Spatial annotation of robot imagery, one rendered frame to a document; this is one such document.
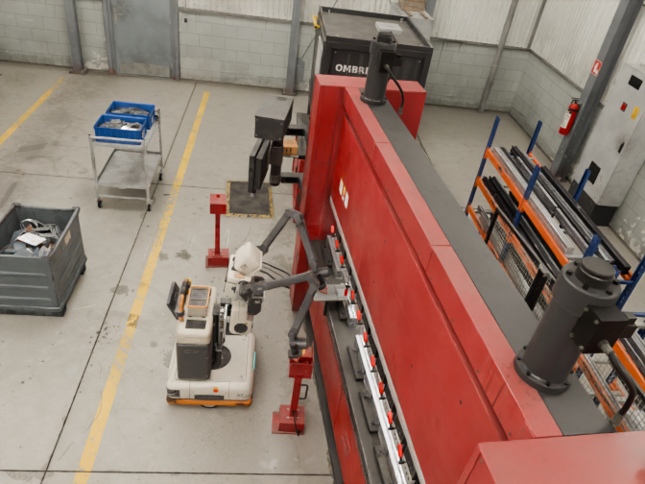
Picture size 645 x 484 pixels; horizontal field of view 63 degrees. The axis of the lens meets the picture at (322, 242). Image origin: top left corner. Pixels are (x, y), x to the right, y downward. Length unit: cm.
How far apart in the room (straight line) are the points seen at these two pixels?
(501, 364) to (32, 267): 402
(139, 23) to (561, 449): 985
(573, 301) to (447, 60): 947
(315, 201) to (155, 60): 675
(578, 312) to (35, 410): 398
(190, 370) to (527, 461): 295
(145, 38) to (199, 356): 757
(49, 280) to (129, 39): 650
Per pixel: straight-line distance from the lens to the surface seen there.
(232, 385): 433
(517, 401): 191
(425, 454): 272
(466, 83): 1127
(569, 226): 486
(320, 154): 436
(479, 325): 211
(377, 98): 390
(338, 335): 392
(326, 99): 418
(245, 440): 437
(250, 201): 691
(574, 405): 200
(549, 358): 191
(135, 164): 705
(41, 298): 528
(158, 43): 1070
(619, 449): 196
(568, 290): 175
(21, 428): 469
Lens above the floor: 363
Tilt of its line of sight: 35 degrees down
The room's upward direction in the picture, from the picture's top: 9 degrees clockwise
